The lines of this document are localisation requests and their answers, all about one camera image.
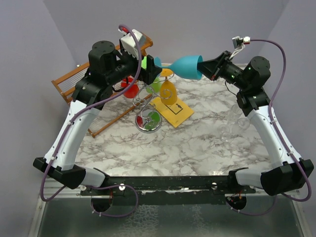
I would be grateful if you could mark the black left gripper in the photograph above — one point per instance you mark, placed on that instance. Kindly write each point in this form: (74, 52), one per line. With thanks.
(152, 70)

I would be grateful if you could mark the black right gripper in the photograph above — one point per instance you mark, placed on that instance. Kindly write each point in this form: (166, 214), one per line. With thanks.
(212, 68)

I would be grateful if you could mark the green plastic wine glass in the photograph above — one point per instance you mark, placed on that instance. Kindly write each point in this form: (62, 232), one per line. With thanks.
(156, 85)

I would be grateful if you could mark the blue plastic wine glass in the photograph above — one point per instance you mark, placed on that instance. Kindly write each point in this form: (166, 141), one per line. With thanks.
(185, 67)

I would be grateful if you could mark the orange plastic wine glass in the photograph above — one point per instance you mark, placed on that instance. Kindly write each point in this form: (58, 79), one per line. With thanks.
(168, 94)

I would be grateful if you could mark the red plastic wine glass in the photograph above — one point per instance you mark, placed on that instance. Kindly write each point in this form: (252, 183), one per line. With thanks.
(132, 92)

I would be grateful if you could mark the clear wine glass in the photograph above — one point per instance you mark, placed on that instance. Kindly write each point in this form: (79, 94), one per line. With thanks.
(236, 122)
(225, 133)

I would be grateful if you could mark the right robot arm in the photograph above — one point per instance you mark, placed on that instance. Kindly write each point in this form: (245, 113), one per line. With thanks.
(289, 171)

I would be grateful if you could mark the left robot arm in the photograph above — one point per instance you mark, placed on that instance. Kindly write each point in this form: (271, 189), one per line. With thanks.
(59, 161)

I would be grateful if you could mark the wooden dish rack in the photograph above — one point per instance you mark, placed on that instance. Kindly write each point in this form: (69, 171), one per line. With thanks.
(95, 80)

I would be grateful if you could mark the chrome wine glass rack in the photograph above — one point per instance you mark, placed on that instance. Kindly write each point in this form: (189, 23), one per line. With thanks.
(148, 119)

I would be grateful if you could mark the yellow Little Prince book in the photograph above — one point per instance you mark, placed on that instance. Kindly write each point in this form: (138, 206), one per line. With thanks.
(175, 114)

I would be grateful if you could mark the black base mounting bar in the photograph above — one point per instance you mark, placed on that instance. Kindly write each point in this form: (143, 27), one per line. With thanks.
(167, 190)

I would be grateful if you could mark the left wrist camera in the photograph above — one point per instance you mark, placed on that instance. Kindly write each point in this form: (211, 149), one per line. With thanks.
(128, 42)

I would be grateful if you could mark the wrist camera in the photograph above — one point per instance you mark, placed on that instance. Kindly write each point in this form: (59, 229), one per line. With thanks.
(239, 44)
(128, 42)

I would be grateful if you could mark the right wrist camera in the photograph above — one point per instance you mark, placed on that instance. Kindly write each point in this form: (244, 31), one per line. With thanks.
(239, 44)

